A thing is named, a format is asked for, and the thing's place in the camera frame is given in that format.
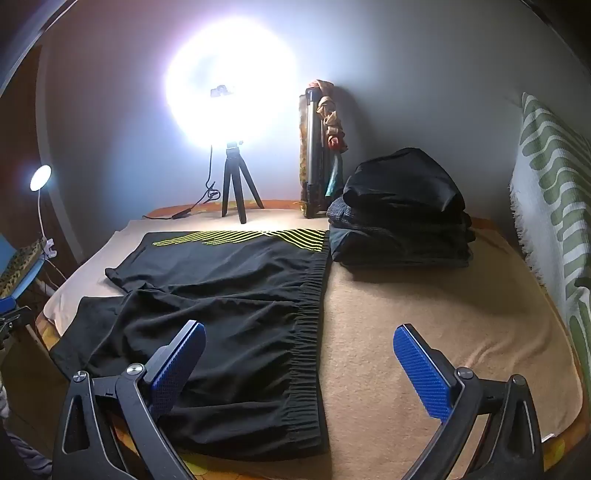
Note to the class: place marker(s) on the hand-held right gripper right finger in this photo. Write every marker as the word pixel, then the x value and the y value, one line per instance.
pixel 422 369

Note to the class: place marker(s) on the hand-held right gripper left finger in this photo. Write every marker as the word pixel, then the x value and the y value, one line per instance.
pixel 178 364

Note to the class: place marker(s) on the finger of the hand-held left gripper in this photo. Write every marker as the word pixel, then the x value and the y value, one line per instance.
pixel 11 318

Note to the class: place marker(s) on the black pants with yellow stripes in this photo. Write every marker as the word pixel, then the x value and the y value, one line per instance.
pixel 221 300

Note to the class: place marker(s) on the leopard print cloth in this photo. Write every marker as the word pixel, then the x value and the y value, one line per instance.
pixel 18 267

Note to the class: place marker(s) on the beige blanket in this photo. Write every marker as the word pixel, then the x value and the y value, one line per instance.
pixel 415 300

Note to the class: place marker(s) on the blue chair with leopard cloth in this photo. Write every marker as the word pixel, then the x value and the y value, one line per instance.
pixel 7 247

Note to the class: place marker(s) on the light grey crumpled cloth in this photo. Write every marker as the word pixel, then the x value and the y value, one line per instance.
pixel 32 450

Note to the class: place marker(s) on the white clip-on desk lamp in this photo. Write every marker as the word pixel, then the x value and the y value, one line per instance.
pixel 40 177

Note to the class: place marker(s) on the black folded garment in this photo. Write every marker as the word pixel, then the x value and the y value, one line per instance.
pixel 406 180

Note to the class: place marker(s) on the teal fabric strip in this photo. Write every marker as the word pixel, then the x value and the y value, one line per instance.
pixel 333 177

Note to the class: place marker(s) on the green and white patterned towel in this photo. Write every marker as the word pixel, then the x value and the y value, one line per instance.
pixel 554 194

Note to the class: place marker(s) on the yellow patterned cloth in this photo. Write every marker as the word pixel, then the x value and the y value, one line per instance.
pixel 304 166

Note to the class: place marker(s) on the folded silver tripod stand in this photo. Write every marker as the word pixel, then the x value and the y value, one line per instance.
pixel 316 152

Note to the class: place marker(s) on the beige floral scrunched cloth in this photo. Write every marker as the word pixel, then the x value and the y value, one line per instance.
pixel 330 115

